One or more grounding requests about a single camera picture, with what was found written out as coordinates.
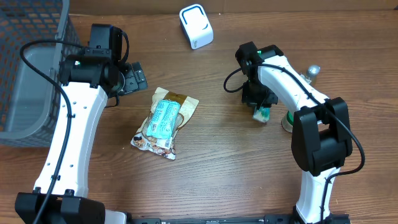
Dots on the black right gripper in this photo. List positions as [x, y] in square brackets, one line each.
[250, 99]

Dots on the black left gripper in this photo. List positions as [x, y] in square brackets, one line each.
[132, 79]

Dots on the Kleenex tissue pack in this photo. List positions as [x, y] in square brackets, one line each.
[261, 114]

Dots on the green lid Knorr jar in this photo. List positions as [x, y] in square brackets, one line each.
[287, 122]

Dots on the teal wipes pack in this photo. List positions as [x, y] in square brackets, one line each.
[162, 123]

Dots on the brown snack pouch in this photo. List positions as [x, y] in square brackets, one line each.
[164, 147]

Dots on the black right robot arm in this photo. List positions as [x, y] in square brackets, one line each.
[320, 139]

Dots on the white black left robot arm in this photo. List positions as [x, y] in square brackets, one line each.
[86, 82]

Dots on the white barcode scanner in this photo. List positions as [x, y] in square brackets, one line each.
[196, 26]

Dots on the grey plastic mesh basket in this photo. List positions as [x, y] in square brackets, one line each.
[29, 103]

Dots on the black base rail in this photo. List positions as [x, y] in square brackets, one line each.
[267, 219]

